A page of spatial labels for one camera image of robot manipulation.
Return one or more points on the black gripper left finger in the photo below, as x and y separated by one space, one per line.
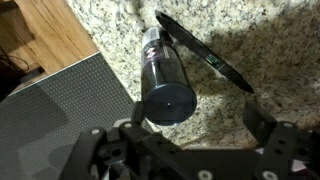
138 113

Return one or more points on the open laptop showing fire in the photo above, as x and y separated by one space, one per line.
40 123

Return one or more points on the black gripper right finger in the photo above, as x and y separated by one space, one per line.
258 121

